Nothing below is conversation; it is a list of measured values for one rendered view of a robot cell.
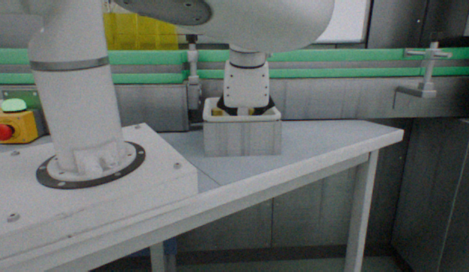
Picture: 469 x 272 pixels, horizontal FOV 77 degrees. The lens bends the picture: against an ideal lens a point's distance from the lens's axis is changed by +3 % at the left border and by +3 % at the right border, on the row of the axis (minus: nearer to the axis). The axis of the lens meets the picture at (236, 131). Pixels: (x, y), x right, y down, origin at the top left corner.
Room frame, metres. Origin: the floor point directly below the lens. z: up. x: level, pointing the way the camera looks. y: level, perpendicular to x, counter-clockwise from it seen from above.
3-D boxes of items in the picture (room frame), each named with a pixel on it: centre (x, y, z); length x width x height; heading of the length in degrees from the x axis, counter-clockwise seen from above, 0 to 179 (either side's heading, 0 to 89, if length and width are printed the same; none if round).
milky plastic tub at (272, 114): (0.70, -0.01, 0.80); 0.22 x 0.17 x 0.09; 4
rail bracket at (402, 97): (0.84, -0.52, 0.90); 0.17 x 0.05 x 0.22; 4
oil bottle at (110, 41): (0.90, 0.38, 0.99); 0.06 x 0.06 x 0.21; 3
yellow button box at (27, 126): (0.70, 0.54, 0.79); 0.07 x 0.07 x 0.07; 4
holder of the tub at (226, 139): (0.73, 0.00, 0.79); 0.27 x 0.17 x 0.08; 4
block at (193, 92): (0.81, 0.12, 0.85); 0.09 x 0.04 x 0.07; 4
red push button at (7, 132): (0.65, 0.54, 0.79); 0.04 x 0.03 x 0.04; 94
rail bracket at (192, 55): (0.80, 0.12, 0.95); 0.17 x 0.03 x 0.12; 4
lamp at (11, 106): (0.70, 0.54, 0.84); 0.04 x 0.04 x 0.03
